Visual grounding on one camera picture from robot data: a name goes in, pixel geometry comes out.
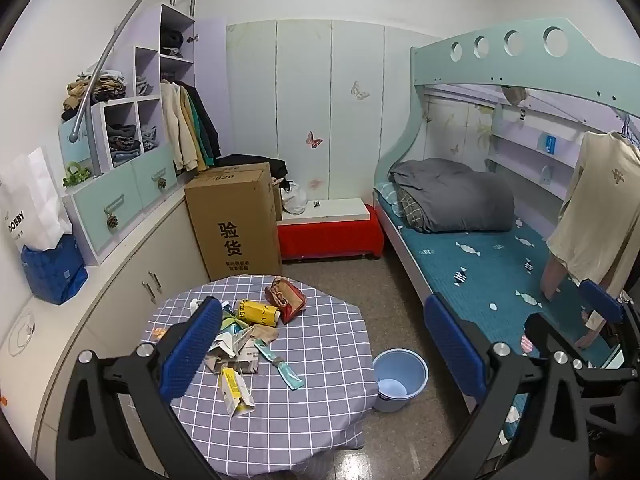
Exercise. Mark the grey duvet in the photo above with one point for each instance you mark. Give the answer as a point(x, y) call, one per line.
point(450, 195)

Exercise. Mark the grey metal handrail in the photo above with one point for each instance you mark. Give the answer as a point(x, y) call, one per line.
point(107, 55)

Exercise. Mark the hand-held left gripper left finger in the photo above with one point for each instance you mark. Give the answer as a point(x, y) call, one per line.
point(190, 355)

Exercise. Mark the teal bunk bed frame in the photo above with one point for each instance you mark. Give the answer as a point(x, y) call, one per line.
point(435, 65)

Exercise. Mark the large cardboard box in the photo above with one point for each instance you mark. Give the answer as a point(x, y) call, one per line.
point(235, 210)

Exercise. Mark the teal printed bed sheet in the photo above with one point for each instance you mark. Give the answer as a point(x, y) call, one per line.
point(490, 270)

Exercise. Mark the light blue arch ornament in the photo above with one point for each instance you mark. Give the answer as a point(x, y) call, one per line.
point(546, 175)

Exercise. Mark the white plastic bag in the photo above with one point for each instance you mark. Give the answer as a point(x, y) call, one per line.
point(295, 200)

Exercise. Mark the pale butterfly sticker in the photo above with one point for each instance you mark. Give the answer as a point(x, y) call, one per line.
point(359, 91)

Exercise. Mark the brown paper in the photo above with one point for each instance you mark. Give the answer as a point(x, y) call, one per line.
point(262, 334)

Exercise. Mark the green plant ornament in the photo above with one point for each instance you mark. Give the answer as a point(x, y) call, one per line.
point(77, 176)

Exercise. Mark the pink hanging garment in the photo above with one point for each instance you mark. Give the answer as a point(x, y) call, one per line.
point(552, 280)

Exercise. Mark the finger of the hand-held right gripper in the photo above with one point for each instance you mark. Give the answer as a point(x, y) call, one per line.
point(542, 332)
point(602, 302)

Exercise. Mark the light blue pillow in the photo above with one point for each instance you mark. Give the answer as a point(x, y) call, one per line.
point(387, 195)

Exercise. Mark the red snack wrapper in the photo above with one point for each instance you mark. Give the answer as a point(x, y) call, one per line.
point(290, 305)

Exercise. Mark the green wrapper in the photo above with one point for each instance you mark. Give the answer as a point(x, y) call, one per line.
point(231, 324)

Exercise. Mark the folded dark jeans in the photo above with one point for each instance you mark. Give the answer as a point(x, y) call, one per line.
point(122, 140)

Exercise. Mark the white paper bag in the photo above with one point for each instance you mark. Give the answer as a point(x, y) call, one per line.
point(30, 200)

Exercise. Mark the faint pink butterfly sticker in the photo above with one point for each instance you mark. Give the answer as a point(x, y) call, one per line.
point(315, 182)

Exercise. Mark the grey crumpled newspaper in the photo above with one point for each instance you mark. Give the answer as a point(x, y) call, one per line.
point(240, 362)

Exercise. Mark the folded grey clothes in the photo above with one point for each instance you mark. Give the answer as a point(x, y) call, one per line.
point(141, 85)
point(147, 137)

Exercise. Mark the dark pink butterfly sticker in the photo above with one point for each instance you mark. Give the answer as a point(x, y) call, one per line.
point(314, 140)

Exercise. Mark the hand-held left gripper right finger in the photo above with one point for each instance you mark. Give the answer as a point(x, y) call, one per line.
point(452, 340)

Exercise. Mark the white cubby shelf unit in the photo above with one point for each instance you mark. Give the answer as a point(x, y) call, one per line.
point(125, 195)

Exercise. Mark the teal long wrapper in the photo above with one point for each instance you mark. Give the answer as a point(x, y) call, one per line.
point(285, 372)

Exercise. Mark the white dropper bottle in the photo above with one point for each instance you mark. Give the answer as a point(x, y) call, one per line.
point(194, 305)

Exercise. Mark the pile of folded clothes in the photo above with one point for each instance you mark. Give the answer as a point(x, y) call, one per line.
point(95, 87)

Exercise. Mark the white board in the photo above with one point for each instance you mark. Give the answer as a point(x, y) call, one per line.
point(330, 208)

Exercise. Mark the yellow white carton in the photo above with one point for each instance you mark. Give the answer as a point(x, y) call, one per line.
point(235, 390)

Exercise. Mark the blue card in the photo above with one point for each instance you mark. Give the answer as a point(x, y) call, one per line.
point(550, 142)

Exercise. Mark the black cloth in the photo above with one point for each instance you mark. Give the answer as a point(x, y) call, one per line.
point(260, 162)

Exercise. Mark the small clear trash bin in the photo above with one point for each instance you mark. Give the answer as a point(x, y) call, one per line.
point(400, 375)

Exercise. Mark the small orange wrapper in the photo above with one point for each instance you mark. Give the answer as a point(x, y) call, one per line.
point(160, 332)

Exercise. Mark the teal hanging garment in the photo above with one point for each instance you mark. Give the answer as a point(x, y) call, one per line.
point(200, 130)

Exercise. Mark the cream hanging shirt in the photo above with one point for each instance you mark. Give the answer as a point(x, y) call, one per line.
point(600, 210)

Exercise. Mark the black folded clothes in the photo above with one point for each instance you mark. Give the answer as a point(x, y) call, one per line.
point(170, 40)

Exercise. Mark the grey checked tablecloth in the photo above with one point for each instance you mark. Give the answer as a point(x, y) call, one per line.
point(310, 410)

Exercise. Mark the cream low cabinet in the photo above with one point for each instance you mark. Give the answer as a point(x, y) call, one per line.
point(125, 270)

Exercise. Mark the white torn wrapper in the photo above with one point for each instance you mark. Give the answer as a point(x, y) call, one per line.
point(230, 342)

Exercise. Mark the black hanging jacket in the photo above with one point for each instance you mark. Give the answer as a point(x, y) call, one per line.
point(210, 125)

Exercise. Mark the red covered bench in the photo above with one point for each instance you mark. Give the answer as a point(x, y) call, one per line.
point(325, 237)

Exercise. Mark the blue bag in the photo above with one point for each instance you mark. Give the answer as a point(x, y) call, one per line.
point(50, 272)

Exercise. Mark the dark checked pillow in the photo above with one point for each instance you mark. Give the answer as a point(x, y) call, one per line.
point(412, 210)

